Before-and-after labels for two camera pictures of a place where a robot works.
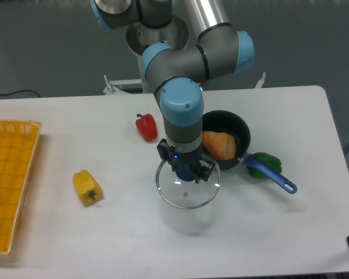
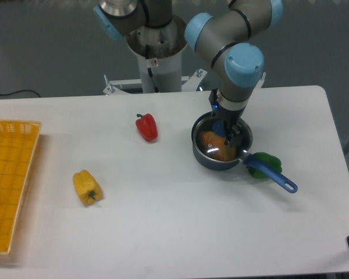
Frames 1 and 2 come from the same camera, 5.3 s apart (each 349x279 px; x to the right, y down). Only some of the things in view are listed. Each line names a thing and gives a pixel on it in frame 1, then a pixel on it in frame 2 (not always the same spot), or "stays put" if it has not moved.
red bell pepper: (146, 127) stays put
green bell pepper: (271, 161) stays put
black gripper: (201, 168) → (230, 117)
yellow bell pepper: (88, 188) stays put
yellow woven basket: (11, 147) stays put
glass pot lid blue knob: (180, 188) → (209, 136)
